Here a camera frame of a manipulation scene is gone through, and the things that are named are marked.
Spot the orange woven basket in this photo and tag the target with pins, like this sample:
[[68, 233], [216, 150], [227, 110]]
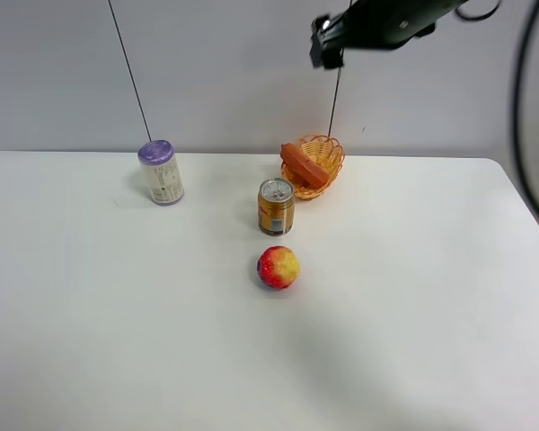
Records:
[[327, 152]]

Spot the red yellow apple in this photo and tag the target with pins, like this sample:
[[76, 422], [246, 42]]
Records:
[[278, 267]]

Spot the brown waffle slice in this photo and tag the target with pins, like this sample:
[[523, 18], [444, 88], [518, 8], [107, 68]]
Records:
[[302, 166]]

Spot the gold drink can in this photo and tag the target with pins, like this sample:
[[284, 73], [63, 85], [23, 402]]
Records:
[[276, 206]]

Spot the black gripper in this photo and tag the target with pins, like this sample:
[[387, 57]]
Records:
[[382, 24]]

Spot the purple white cylindrical container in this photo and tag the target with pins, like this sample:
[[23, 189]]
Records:
[[158, 163]]

